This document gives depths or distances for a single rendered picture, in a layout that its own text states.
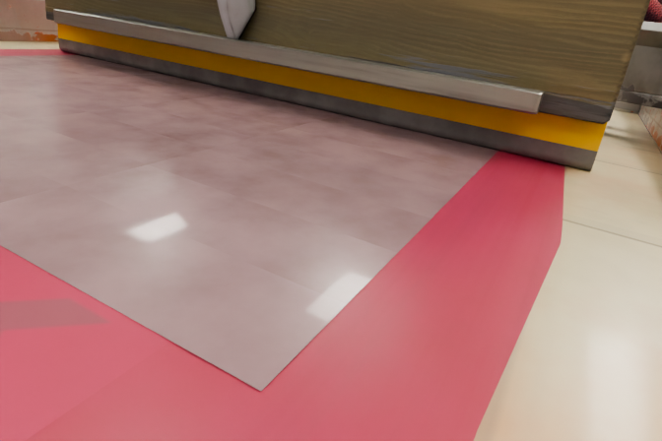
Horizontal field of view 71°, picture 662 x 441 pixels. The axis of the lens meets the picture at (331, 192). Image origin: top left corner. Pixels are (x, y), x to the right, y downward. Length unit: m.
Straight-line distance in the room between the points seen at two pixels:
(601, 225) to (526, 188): 0.04
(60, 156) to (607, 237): 0.19
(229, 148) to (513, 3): 0.15
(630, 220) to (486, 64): 0.10
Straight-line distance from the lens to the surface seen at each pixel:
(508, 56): 0.25
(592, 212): 0.20
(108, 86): 0.32
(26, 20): 0.53
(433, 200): 0.17
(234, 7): 0.30
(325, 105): 0.29
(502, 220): 0.17
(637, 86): 0.38
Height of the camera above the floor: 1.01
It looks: 21 degrees down
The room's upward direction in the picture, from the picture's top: 7 degrees clockwise
